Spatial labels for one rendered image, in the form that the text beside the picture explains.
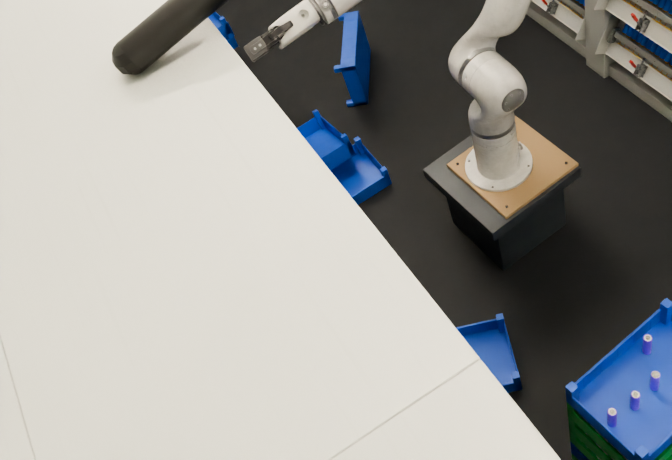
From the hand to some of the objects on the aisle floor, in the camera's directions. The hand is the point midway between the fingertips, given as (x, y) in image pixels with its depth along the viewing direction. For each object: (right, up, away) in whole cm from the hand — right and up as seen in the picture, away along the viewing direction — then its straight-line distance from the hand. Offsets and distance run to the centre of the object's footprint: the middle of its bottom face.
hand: (252, 52), depth 160 cm
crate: (+26, +19, +145) cm, 149 cm away
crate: (+52, -77, +63) cm, 113 cm away
